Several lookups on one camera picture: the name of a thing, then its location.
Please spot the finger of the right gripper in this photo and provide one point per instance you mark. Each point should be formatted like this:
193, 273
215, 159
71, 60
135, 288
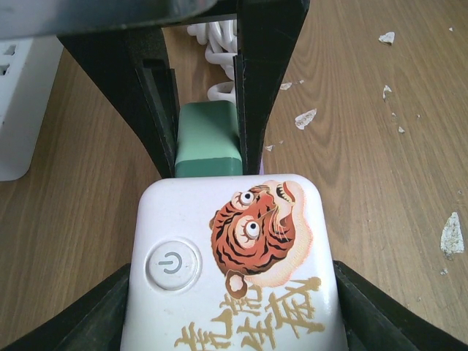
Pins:
267, 35
132, 69

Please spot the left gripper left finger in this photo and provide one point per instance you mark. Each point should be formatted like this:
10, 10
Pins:
94, 322

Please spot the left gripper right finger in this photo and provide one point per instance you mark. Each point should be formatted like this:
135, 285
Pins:
375, 321

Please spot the white USB power strip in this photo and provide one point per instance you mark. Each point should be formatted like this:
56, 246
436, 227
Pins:
28, 71

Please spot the green cube adapter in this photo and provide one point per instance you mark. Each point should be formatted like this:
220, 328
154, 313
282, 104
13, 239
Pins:
208, 140

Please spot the white cartoon cube adapter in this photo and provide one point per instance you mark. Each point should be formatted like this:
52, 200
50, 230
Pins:
232, 263

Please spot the purple power strip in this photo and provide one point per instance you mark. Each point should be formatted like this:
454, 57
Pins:
261, 170

